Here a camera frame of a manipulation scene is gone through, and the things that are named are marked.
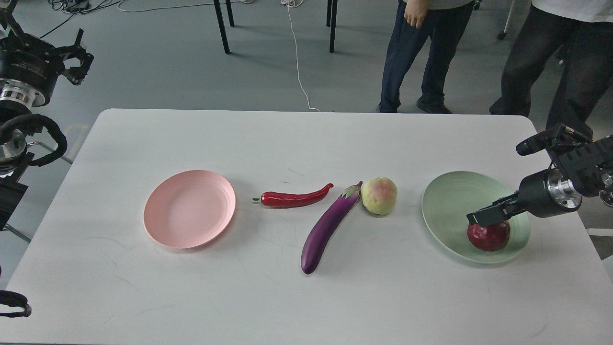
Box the red chili pepper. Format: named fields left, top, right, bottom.
left=251, top=183, right=334, bottom=209

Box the purple eggplant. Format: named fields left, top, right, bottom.
left=300, top=181, right=363, bottom=275

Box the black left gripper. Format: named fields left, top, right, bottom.
left=0, top=29, right=94, bottom=108

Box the pink plastic plate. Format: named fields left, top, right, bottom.
left=143, top=170, right=237, bottom=249

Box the black table leg right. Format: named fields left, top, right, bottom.
left=326, top=0, right=338, bottom=53

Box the person in navy trousers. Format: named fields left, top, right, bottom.
left=376, top=0, right=476, bottom=115

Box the yellow-green peach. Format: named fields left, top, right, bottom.
left=362, top=177, right=397, bottom=216

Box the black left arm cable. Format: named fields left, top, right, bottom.
left=0, top=114, right=68, bottom=167

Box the black table leg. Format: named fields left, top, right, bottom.
left=213, top=0, right=236, bottom=55
left=326, top=0, right=338, bottom=53

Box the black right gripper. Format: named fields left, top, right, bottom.
left=466, top=168, right=583, bottom=227

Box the red pomegranate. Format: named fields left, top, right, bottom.
left=467, top=221, right=511, bottom=252

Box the white floor cable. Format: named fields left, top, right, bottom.
left=117, top=0, right=321, bottom=113

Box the person in black trousers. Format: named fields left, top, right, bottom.
left=489, top=0, right=613, bottom=139

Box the black table leg left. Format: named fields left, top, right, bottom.
left=213, top=0, right=236, bottom=55

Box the green plastic plate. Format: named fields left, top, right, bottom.
left=421, top=171, right=531, bottom=264

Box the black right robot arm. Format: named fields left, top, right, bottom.
left=466, top=124, right=613, bottom=227

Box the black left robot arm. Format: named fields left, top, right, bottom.
left=0, top=29, right=94, bottom=228

